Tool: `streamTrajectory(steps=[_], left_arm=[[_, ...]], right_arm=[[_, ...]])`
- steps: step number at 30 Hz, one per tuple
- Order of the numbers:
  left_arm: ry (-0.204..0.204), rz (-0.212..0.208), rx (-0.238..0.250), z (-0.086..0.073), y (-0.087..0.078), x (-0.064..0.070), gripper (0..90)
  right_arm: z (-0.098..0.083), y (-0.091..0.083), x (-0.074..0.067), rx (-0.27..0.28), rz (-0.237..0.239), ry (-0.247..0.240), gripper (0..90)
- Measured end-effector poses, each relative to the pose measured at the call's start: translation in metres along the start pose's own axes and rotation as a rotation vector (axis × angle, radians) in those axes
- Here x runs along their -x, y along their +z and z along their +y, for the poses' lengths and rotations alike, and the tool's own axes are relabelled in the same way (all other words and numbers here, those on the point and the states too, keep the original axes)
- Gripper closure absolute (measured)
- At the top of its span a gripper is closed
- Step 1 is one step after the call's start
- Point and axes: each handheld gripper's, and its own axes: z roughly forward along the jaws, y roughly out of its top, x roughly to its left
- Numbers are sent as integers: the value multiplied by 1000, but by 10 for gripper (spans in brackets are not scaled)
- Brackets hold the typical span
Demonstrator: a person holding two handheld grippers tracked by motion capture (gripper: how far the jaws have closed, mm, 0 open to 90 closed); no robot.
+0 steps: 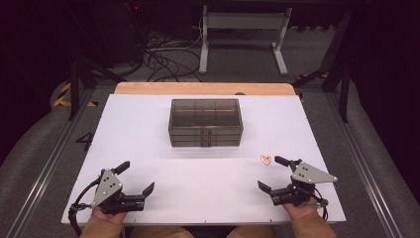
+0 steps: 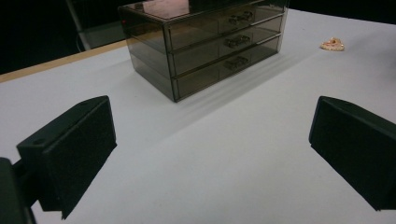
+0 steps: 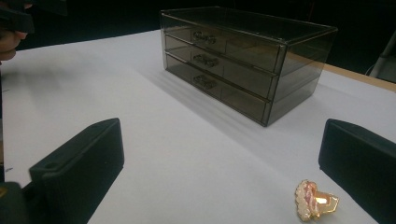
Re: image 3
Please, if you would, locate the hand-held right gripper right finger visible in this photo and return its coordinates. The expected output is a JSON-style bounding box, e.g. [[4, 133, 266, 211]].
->
[[318, 118, 396, 224]]

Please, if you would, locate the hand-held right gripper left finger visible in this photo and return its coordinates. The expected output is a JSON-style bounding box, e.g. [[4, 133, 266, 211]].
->
[[21, 117, 125, 224]]

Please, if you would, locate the gold and pink ring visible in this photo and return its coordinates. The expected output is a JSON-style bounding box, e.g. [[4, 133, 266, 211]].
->
[[294, 179, 340, 222]]

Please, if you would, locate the smoky acrylic drawer organizer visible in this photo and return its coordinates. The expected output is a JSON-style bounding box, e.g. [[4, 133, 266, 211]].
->
[[160, 6, 339, 128]]

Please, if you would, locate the smoky acrylic drawer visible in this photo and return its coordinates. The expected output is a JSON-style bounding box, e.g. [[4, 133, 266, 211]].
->
[[161, 13, 287, 75], [164, 52, 271, 126], [163, 34, 279, 101]]

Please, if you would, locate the wooden table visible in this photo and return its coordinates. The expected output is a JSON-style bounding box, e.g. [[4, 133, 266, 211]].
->
[[322, 63, 396, 93]]

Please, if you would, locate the white table board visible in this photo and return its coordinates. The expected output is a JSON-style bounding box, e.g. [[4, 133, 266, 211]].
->
[[1, 29, 396, 224]]

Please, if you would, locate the grey metal frame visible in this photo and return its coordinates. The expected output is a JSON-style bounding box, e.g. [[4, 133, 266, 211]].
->
[[368, 31, 396, 84]]

